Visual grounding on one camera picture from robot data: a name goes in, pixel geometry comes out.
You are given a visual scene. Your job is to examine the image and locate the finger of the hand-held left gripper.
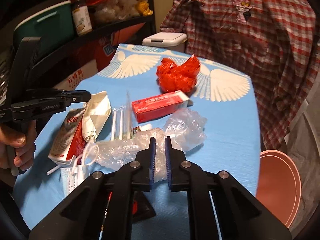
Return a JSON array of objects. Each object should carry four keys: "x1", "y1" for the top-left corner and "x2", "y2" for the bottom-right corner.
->
[{"x1": 51, "y1": 89, "x2": 92, "y2": 105}]

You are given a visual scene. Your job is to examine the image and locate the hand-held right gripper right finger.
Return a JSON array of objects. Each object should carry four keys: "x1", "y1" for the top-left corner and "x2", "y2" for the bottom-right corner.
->
[{"x1": 165, "y1": 136, "x2": 292, "y2": 240}]

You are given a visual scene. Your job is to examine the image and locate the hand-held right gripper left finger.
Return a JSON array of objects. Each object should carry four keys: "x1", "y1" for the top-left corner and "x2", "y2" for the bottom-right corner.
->
[{"x1": 28, "y1": 136, "x2": 157, "y2": 240}]

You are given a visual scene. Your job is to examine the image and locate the clear plastic bag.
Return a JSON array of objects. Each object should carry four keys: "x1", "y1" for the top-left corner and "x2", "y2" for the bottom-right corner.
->
[
  {"x1": 162, "y1": 108, "x2": 208, "y2": 153},
  {"x1": 94, "y1": 128, "x2": 167, "y2": 183}
]

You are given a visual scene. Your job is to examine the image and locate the white red milk carton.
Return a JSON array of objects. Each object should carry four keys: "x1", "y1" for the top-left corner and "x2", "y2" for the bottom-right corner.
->
[{"x1": 48, "y1": 108, "x2": 87, "y2": 168}]

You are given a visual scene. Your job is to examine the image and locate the red cardboard box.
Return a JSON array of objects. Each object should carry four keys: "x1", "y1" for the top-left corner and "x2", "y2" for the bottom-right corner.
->
[{"x1": 131, "y1": 90, "x2": 194, "y2": 123}]

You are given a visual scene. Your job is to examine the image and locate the white swing-lid trash bin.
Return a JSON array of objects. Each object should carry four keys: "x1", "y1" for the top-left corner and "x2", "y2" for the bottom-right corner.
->
[{"x1": 142, "y1": 32, "x2": 187, "y2": 53}]

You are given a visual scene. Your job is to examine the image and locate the person's left hand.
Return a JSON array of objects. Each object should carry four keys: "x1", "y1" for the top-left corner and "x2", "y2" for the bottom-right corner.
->
[{"x1": 0, "y1": 123, "x2": 37, "y2": 172}]

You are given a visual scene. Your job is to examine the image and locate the white bag with red print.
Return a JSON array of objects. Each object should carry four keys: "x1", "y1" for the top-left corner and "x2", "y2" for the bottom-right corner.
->
[{"x1": 60, "y1": 65, "x2": 98, "y2": 90}]

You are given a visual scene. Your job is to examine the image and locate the crumpled white paper bag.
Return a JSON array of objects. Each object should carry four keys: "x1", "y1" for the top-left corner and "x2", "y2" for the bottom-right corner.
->
[{"x1": 82, "y1": 92, "x2": 112, "y2": 143}]

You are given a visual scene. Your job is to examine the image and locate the small green toothpaste tube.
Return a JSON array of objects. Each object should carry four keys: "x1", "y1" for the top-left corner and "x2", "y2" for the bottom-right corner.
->
[{"x1": 133, "y1": 124, "x2": 153, "y2": 139}]

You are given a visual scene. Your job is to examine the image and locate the wrapped white straw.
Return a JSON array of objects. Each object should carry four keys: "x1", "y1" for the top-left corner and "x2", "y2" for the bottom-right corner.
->
[
  {"x1": 111, "y1": 109, "x2": 117, "y2": 140},
  {"x1": 119, "y1": 109, "x2": 125, "y2": 140}
]

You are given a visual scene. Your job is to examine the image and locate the black red packet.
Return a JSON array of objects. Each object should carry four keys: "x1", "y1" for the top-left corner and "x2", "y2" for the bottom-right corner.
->
[{"x1": 132, "y1": 192, "x2": 157, "y2": 224}]

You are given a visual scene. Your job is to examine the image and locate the clear wrapped straws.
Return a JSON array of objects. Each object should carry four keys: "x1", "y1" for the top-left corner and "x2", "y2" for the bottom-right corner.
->
[{"x1": 126, "y1": 92, "x2": 132, "y2": 138}]

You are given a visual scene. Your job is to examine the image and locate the blue printed tablecloth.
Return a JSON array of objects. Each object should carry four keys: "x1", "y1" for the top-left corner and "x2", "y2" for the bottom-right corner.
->
[{"x1": 12, "y1": 44, "x2": 262, "y2": 240}]

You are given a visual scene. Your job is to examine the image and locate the orange printed box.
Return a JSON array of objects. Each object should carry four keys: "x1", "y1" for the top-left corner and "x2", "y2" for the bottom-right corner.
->
[{"x1": 96, "y1": 26, "x2": 145, "y2": 72}]

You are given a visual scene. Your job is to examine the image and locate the white drinking straw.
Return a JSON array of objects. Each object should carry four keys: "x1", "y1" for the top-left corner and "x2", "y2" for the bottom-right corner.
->
[{"x1": 46, "y1": 164, "x2": 62, "y2": 176}]

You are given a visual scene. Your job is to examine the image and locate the green cooler box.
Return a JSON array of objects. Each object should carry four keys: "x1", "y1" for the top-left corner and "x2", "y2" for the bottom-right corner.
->
[{"x1": 14, "y1": 0, "x2": 75, "y2": 53}]

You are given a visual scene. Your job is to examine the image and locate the blue face mask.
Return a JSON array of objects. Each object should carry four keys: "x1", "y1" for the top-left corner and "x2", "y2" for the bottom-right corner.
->
[{"x1": 60, "y1": 142, "x2": 100, "y2": 196}]

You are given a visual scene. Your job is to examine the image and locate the black shelf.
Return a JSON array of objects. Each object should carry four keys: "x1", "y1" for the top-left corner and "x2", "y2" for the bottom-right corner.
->
[{"x1": 0, "y1": 0, "x2": 157, "y2": 98}]

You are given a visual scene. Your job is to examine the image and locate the red plastic bag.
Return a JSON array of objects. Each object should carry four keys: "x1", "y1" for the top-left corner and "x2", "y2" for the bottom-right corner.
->
[{"x1": 156, "y1": 56, "x2": 201, "y2": 96}]

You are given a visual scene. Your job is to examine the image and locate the clear bag of white items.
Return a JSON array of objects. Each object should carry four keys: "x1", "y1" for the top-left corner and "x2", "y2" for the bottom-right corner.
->
[{"x1": 94, "y1": 0, "x2": 148, "y2": 25}]

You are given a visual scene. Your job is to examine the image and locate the yellow crumpled item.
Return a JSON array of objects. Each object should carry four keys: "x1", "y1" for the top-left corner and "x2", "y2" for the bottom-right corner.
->
[{"x1": 136, "y1": 0, "x2": 153, "y2": 17}]

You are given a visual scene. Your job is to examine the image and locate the grey quilted sofa cushion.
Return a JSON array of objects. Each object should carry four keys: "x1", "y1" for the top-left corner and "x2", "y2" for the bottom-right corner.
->
[{"x1": 284, "y1": 100, "x2": 320, "y2": 230}]

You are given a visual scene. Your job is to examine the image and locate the red plaid shirt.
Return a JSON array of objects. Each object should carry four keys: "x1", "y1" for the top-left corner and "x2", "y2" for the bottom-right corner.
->
[{"x1": 160, "y1": 0, "x2": 317, "y2": 150}]

